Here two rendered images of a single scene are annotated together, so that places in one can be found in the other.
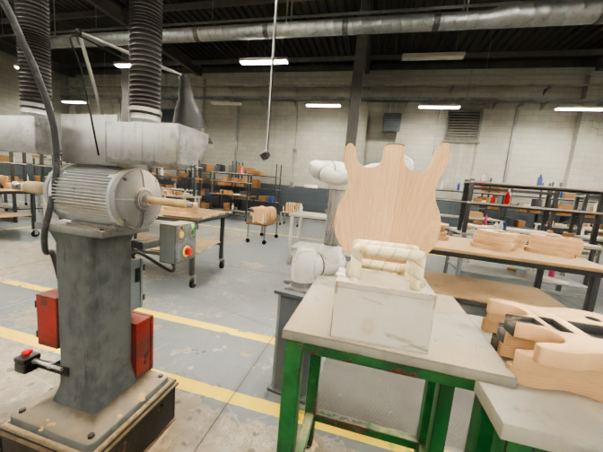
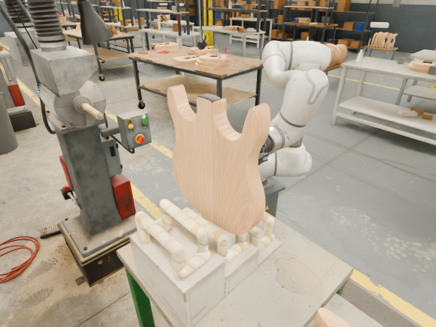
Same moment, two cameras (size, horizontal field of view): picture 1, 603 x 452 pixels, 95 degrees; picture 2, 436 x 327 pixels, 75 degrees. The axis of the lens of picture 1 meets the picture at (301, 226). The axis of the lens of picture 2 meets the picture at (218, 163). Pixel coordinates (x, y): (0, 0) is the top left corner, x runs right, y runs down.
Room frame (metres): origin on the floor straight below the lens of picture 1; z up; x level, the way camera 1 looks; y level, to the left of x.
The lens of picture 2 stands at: (0.39, -0.69, 1.74)
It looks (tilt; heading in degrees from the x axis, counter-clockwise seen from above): 31 degrees down; 35
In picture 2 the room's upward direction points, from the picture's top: straight up
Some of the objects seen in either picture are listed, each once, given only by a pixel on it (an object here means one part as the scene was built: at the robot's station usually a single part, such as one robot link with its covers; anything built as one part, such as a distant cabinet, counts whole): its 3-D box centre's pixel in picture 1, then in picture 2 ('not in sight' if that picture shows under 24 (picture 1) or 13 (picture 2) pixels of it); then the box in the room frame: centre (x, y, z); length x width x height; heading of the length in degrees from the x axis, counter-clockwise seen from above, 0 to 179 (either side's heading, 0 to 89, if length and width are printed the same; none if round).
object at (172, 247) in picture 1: (163, 246); (126, 131); (1.41, 0.71, 0.99); 0.24 x 0.21 x 0.26; 76
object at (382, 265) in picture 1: (380, 265); (203, 225); (0.91, -0.28, 1.12); 0.20 x 0.03 x 0.03; 79
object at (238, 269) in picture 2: not in sight; (213, 249); (0.95, -0.29, 0.98); 0.27 x 0.16 x 0.09; 80
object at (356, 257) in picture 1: (355, 265); (143, 229); (0.77, -0.16, 1.15); 0.03 x 0.03 x 0.09
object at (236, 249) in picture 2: not in sight; (233, 251); (0.94, -0.38, 1.04); 0.11 x 0.03 x 0.03; 170
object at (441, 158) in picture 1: (435, 159); (251, 124); (0.93, -0.42, 1.48); 0.07 x 0.04 x 0.10; 79
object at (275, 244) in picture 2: not in sight; (242, 235); (1.10, -0.31, 0.94); 0.27 x 0.15 x 0.01; 80
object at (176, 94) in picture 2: (354, 157); (180, 102); (0.98, -0.16, 1.47); 0.07 x 0.04 x 0.09; 79
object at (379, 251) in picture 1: (388, 252); (157, 231); (0.76, -0.25, 1.20); 0.20 x 0.03 x 0.03; 79
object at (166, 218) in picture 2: not in sight; (166, 215); (0.85, -0.18, 1.15); 0.03 x 0.03 x 0.09
